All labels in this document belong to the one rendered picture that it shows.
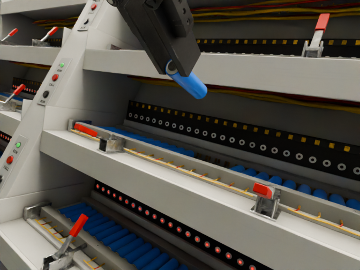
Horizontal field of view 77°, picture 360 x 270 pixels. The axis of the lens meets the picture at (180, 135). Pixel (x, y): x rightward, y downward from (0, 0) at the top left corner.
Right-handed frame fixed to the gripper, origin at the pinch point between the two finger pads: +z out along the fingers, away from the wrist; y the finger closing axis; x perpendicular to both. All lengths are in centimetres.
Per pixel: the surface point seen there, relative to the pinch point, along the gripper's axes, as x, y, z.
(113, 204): 16.0, 24.1, 33.6
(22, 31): -27, 106, 20
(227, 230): 11.1, -6.2, 17.2
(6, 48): -10, 76, 13
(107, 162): 9.7, 14.8, 16.2
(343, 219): 4.8, -16.5, 20.1
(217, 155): -1.4, 3.4, 29.4
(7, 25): -25, 106, 15
